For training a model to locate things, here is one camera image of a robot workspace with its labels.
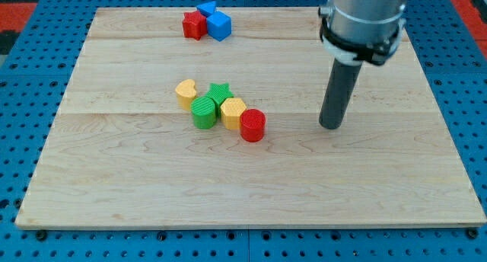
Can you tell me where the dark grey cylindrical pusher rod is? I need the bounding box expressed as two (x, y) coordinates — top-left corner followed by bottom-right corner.
(319, 59), (362, 129)

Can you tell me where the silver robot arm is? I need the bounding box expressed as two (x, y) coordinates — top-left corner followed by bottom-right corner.
(318, 0), (408, 129)

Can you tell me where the yellow hexagon block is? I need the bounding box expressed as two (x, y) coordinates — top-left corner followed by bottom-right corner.
(220, 97), (247, 130)

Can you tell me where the red cylinder block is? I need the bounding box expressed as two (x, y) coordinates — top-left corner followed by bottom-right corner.
(240, 109), (266, 142)

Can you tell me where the green star block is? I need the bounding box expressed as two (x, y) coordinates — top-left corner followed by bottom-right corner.
(205, 83), (234, 117)

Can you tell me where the blue cube block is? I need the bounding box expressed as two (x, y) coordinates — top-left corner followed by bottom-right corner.
(206, 11), (232, 41)

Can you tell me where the green cylinder block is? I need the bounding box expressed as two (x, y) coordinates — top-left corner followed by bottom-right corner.
(190, 97), (216, 129)

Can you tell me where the blue triangle block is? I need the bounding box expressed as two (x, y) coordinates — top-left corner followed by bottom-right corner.
(196, 1), (217, 17)

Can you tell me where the red star block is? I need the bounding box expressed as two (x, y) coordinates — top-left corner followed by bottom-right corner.
(182, 10), (208, 40)

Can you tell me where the yellow heart block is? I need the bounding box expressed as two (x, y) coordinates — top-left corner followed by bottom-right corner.
(175, 78), (197, 111)

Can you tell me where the wooden board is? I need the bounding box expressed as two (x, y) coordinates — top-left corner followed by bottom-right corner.
(16, 8), (486, 230)

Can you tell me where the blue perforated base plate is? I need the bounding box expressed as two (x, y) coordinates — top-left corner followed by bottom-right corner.
(1, 0), (486, 261)

